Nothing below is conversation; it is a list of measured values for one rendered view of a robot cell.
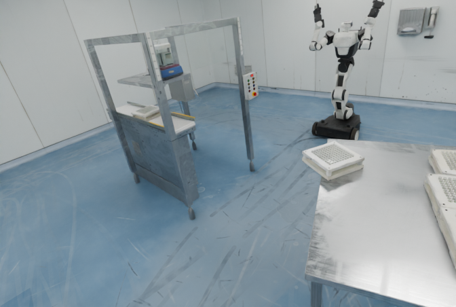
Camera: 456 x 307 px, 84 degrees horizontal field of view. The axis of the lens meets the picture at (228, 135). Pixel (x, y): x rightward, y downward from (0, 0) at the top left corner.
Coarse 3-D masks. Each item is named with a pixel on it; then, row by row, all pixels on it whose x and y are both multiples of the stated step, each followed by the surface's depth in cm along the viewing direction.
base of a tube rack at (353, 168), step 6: (306, 162) 156; (312, 162) 152; (318, 168) 146; (342, 168) 143; (348, 168) 142; (354, 168) 142; (360, 168) 144; (324, 174) 141; (336, 174) 139; (342, 174) 141
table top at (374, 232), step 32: (384, 160) 149; (416, 160) 145; (320, 192) 132; (352, 192) 128; (384, 192) 125; (416, 192) 122; (320, 224) 113; (352, 224) 110; (384, 224) 108; (416, 224) 106; (320, 256) 99; (352, 256) 97; (384, 256) 95; (416, 256) 93; (448, 256) 92; (352, 288) 87; (384, 288) 85; (416, 288) 84; (448, 288) 82
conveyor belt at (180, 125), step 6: (120, 108) 307; (126, 108) 304; (132, 108) 300; (138, 108) 297; (150, 120) 253; (156, 120) 250; (174, 120) 243; (180, 120) 241; (186, 120) 239; (174, 126) 229; (180, 126) 227; (186, 126) 228; (192, 126) 233; (180, 132) 225
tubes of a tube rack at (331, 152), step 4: (328, 148) 155; (332, 148) 154; (336, 148) 154; (316, 152) 153; (320, 152) 151; (324, 152) 150; (328, 152) 150; (332, 152) 150; (336, 152) 150; (340, 152) 148; (344, 152) 148; (324, 156) 147; (328, 156) 146; (332, 156) 147; (336, 156) 146; (340, 156) 144; (344, 156) 144; (328, 160) 143; (332, 160) 142
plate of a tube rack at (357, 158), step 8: (328, 144) 160; (336, 144) 159; (304, 152) 155; (352, 152) 148; (312, 160) 148; (320, 160) 145; (344, 160) 142; (352, 160) 141; (360, 160) 142; (328, 168) 137; (336, 168) 137
